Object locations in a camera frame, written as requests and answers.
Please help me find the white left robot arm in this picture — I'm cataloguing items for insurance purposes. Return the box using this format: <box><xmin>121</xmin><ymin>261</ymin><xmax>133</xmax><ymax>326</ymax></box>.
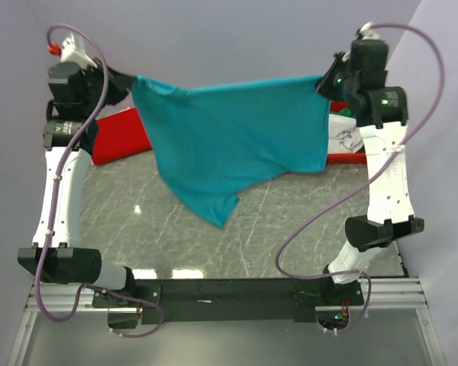
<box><xmin>18</xmin><ymin>58</ymin><xmax>137</xmax><ymax>307</ymax></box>

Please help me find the green t-shirt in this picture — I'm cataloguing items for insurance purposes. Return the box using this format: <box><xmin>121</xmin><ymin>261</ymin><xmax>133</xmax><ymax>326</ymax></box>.
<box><xmin>337</xmin><ymin>108</ymin><xmax>356</xmax><ymax>118</ymax></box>

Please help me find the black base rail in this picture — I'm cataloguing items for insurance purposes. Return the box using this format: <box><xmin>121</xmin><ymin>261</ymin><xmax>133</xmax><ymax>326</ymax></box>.
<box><xmin>92</xmin><ymin>278</ymin><xmax>364</xmax><ymax>329</ymax></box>

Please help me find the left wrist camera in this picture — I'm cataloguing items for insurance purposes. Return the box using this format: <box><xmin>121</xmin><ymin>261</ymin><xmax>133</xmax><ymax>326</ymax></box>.
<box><xmin>48</xmin><ymin>33</ymin><xmax>98</xmax><ymax>69</ymax></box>

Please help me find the aluminium frame rail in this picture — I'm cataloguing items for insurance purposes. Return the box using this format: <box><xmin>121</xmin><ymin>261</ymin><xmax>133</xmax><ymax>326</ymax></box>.
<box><xmin>6</xmin><ymin>278</ymin><xmax>446</xmax><ymax>365</ymax></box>

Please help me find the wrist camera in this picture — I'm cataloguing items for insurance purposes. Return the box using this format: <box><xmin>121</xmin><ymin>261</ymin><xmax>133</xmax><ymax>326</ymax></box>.
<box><xmin>356</xmin><ymin>22</ymin><xmax>382</xmax><ymax>40</ymax></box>
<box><xmin>48</xmin><ymin>33</ymin><xmax>98</xmax><ymax>69</ymax></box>

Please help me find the teal t-shirt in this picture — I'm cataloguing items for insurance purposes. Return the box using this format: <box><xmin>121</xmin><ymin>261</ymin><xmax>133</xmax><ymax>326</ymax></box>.
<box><xmin>131</xmin><ymin>75</ymin><xmax>330</xmax><ymax>227</ymax></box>

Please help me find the folded red t-shirt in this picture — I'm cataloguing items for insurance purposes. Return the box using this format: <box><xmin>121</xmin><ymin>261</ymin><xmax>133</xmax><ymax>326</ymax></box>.
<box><xmin>92</xmin><ymin>108</ymin><xmax>152</xmax><ymax>165</ymax></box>

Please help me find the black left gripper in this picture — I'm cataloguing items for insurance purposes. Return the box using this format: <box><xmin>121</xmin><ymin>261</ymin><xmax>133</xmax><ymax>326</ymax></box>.
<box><xmin>81</xmin><ymin>56</ymin><xmax>137</xmax><ymax>116</ymax></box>

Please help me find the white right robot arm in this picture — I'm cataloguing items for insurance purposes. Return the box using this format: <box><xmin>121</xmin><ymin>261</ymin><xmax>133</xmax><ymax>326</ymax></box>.
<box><xmin>317</xmin><ymin>38</ymin><xmax>424</xmax><ymax>304</ymax></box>

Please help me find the red plastic bin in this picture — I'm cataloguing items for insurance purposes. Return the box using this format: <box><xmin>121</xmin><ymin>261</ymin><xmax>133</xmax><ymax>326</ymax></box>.
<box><xmin>327</xmin><ymin>101</ymin><xmax>366</xmax><ymax>165</ymax></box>

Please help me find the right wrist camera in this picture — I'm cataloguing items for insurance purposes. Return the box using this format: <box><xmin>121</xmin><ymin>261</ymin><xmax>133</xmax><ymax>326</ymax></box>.
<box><xmin>356</xmin><ymin>22</ymin><xmax>382</xmax><ymax>40</ymax></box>

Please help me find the crumpled white t-shirt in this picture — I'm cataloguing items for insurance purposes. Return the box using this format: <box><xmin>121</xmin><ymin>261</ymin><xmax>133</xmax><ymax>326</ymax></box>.
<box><xmin>327</xmin><ymin>114</ymin><xmax>364</xmax><ymax>155</ymax></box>

